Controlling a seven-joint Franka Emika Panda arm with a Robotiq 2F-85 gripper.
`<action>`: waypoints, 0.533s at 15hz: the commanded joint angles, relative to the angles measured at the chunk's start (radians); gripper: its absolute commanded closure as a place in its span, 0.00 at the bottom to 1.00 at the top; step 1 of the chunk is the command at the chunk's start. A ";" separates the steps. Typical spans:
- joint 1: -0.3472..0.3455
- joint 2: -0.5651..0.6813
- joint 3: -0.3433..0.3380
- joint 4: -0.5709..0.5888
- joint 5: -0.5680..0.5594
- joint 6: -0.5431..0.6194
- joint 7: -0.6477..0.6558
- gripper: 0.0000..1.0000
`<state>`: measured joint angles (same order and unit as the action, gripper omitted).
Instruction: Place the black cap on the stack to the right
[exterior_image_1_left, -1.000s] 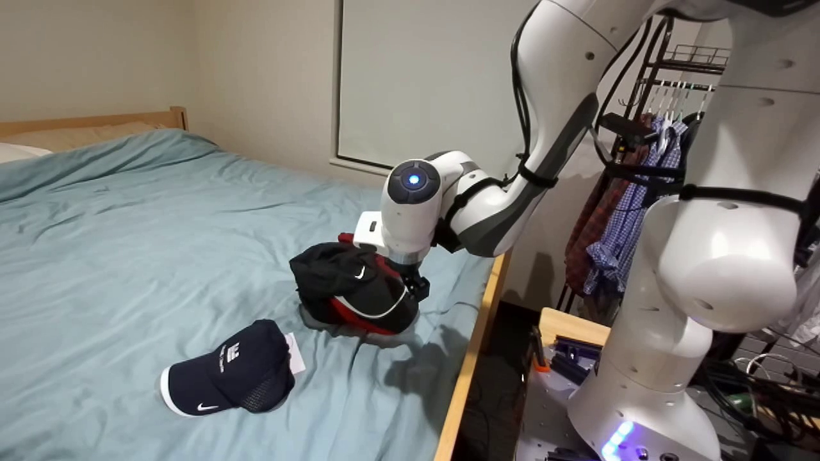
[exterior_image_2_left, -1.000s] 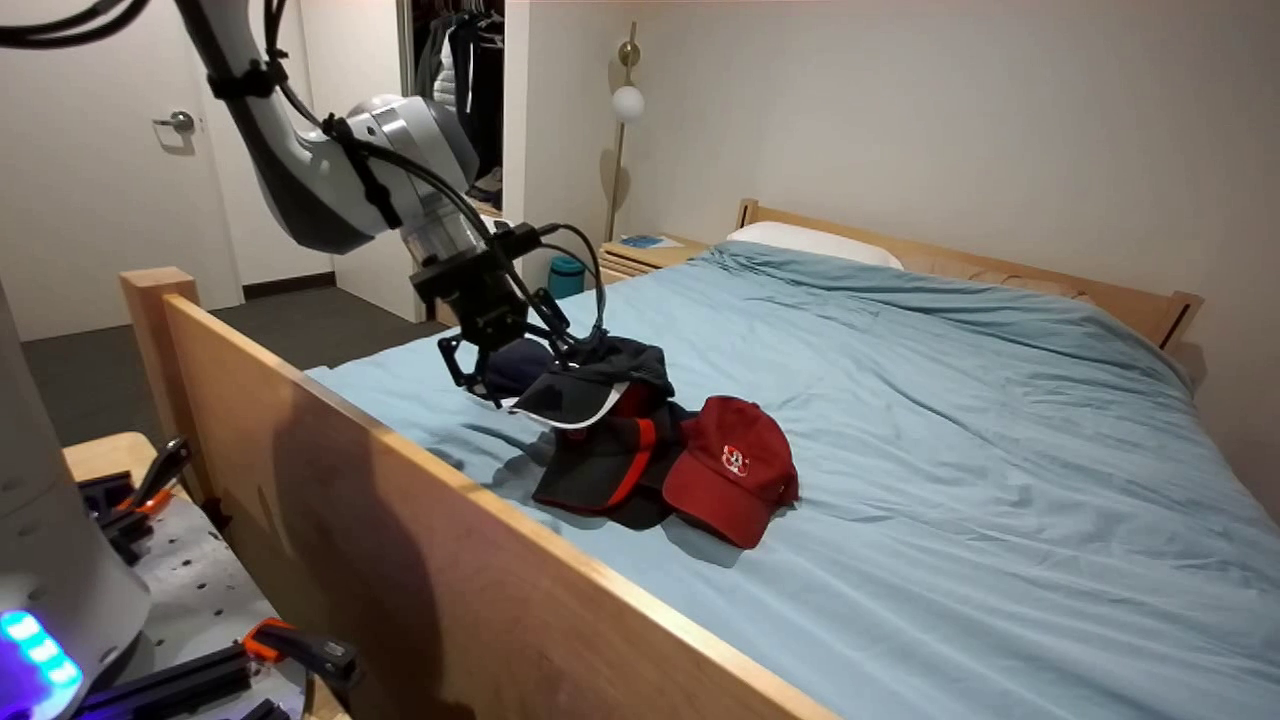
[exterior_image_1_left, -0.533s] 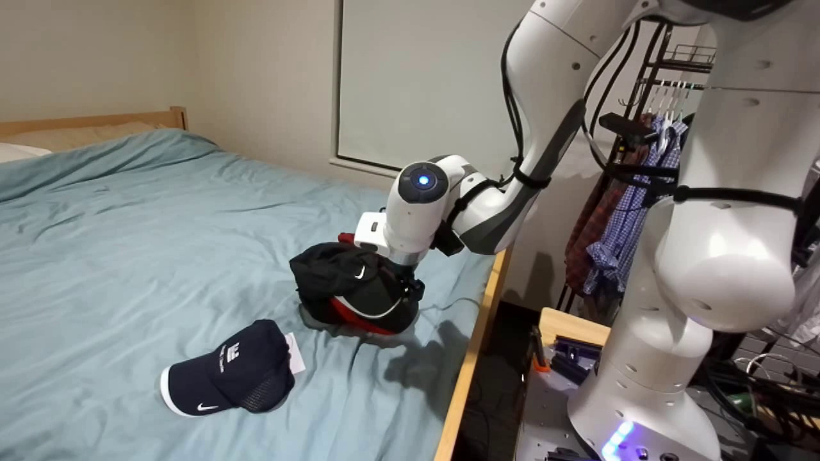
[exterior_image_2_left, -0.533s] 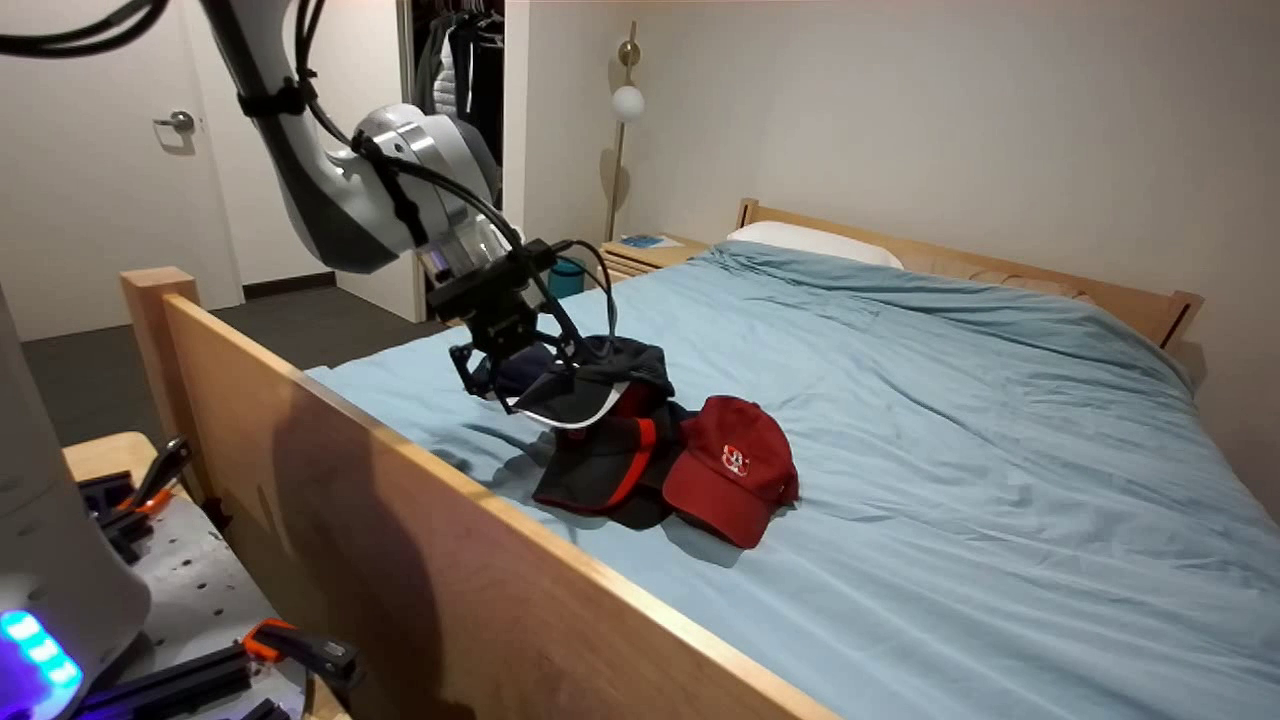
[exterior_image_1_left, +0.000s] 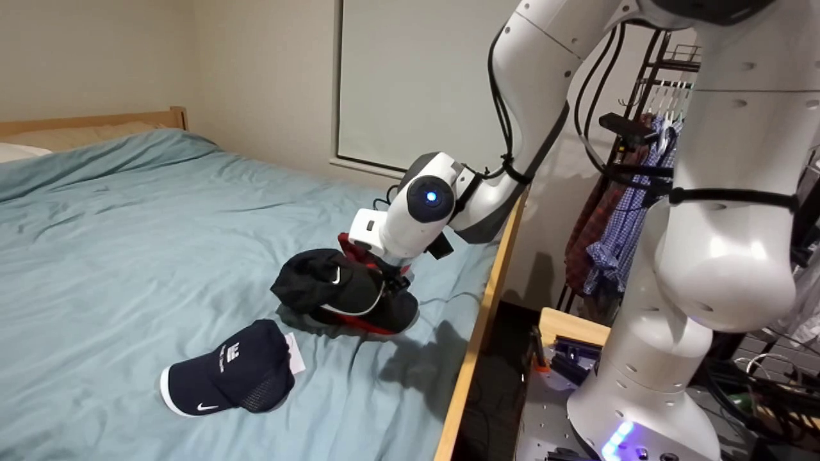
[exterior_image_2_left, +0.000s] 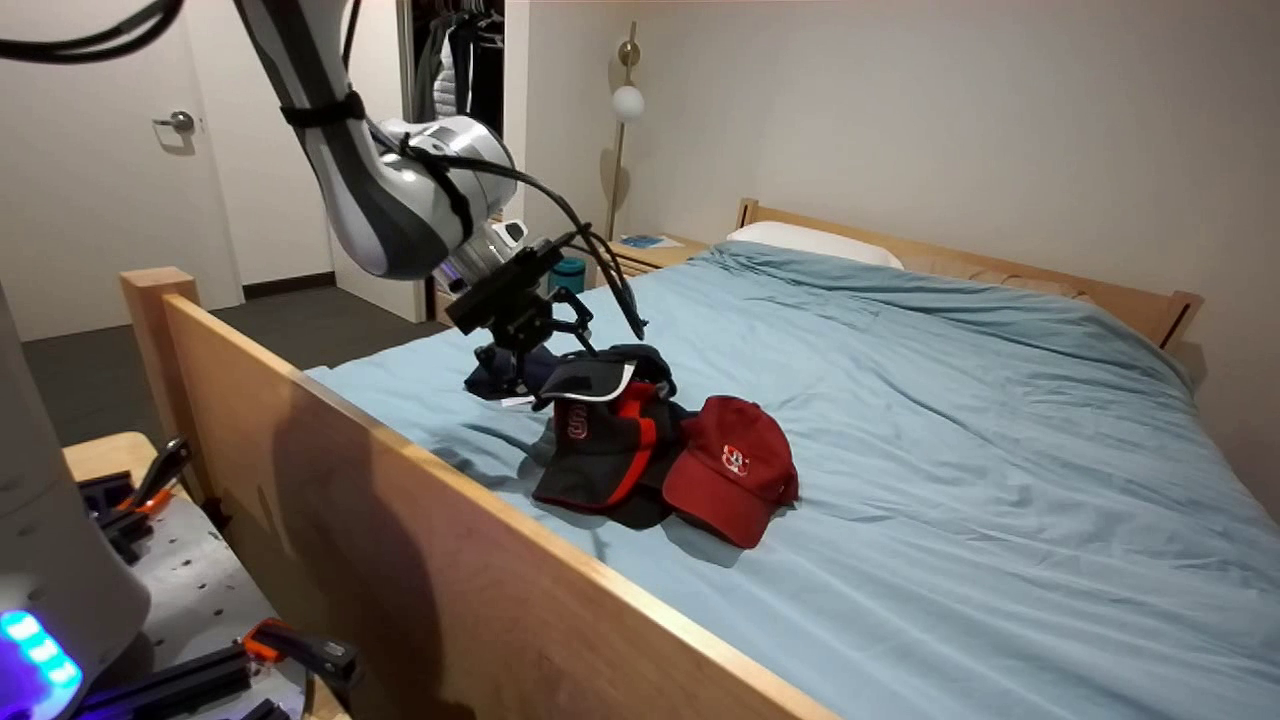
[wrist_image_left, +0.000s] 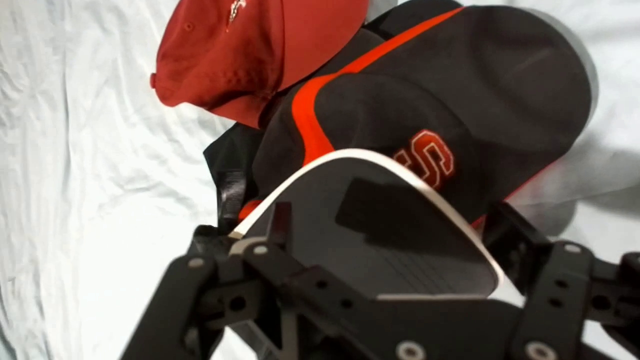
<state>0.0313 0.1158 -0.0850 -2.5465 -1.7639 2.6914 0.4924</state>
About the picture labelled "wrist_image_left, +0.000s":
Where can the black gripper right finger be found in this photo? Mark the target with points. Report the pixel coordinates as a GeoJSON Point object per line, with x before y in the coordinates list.
{"type": "Point", "coordinates": [572, 301]}

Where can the black cap with orange stripes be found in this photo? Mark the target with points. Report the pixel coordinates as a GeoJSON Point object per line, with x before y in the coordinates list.
{"type": "Point", "coordinates": [481, 86]}

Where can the black and red cap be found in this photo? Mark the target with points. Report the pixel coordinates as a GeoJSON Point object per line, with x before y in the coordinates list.
{"type": "Point", "coordinates": [400, 260]}

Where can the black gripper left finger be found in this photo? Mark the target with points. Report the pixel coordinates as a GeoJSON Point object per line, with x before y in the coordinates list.
{"type": "Point", "coordinates": [220, 301]}

